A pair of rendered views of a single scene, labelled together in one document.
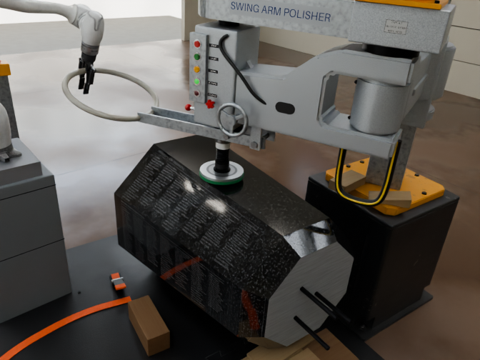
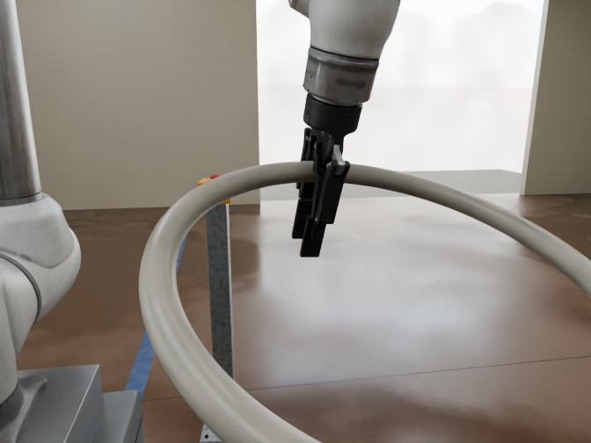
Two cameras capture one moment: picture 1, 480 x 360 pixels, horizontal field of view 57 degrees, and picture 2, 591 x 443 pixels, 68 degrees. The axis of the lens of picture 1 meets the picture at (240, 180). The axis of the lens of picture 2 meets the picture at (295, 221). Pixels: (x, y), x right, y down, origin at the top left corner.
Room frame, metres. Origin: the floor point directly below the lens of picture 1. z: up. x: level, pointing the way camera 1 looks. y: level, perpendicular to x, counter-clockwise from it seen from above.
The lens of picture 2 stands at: (1.79, 0.54, 1.32)
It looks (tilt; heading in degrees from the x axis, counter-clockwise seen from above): 14 degrees down; 34
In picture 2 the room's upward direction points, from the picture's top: straight up
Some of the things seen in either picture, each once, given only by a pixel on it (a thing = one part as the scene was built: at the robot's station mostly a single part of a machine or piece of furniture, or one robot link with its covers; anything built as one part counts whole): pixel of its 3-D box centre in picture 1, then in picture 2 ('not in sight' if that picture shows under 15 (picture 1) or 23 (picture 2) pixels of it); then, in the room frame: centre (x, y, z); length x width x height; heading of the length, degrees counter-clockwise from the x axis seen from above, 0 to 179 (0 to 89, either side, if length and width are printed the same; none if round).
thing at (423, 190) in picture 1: (383, 181); not in sight; (2.20, -0.81, 0.76); 0.49 x 0.49 x 0.05; 37
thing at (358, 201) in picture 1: (363, 171); not in sight; (1.62, -0.50, 1.10); 0.23 x 0.03 x 0.32; 64
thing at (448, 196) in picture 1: (369, 239); not in sight; (2.20, -0.81, 0.37); 0.66 x 0.66 x 0.74; 37
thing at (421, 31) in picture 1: (311, 16); not in sight; (1.75, -0.22, 1.66); 0.96 x 0.25 x 0.17; 64
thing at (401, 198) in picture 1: (389, 196); not in sight; (1.96, -0.77, 0.80); 0.20 x 0.10 x 0.05; 77
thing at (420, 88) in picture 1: (403, 74); not in sight; (2.02, -0.71, 1.41); 0.74 x 0.34 x 0.25; 152
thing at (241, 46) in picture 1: (242, 81); not in sight; (1.87, 0.02, 1.37); 0.36 x 0.22 x 0.45; 64
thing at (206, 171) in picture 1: (221, 170); not in sight; (1.90, 0.09, 0.91); 0.21 x 0.21 x 0.01
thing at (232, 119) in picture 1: (236, 117); not in sight; (1.74, 0.04, 1.24); 0.15 x 0.10 x 0.15; 64
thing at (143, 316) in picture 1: (148, 324); not in sight; (1.69, 0.43, 0.07); 0.30 x 0.12 x 0.12; 33
